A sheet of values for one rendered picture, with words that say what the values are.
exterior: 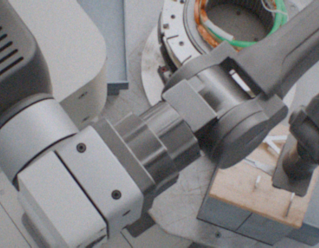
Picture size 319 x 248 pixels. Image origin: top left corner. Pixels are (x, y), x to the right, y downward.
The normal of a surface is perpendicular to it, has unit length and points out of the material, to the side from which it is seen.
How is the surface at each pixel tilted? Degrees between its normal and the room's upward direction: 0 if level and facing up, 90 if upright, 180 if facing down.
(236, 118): 12
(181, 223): 0
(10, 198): 0
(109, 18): 0
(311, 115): 63
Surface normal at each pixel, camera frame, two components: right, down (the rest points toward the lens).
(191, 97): -0.06, -0.43
